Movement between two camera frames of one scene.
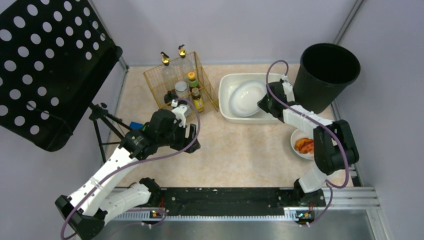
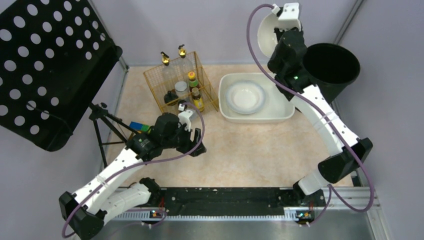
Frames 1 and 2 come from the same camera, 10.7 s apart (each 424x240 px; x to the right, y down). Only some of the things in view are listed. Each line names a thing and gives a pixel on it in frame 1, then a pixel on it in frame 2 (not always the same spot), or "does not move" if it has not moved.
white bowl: (302, 144) → (267, 36)
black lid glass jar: (171, 95) does not move
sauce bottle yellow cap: (193, 82) does not move
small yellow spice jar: (198, 102) does not move
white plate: (244, 96) does not move
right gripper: (265, 103) → (288, 38)
